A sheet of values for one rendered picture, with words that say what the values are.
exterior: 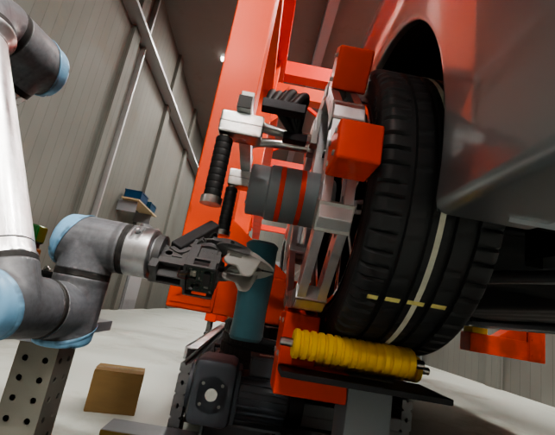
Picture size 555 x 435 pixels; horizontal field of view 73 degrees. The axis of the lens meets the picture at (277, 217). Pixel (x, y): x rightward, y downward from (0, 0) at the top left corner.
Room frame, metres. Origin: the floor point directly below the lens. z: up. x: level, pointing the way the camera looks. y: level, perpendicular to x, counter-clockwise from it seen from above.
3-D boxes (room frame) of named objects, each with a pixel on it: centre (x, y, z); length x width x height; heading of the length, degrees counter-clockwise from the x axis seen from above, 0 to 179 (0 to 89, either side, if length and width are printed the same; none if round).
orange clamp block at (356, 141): (0.59, -0.11, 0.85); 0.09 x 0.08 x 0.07; 2
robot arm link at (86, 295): (0.66, 0.32, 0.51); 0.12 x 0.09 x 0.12; 170
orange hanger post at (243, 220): (3.33, 0.33, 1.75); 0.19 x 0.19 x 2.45; 2
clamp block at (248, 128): (0.73, 0.11, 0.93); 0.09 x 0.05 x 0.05; 92
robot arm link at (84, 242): (0.67, 0.31, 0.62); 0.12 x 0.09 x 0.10; 92
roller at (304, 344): (0.79, -0.20, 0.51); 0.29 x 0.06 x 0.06; 92
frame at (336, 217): (0.91, -0.09, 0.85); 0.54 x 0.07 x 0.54; 2
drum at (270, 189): (0.90, -0.02, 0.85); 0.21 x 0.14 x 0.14; 92
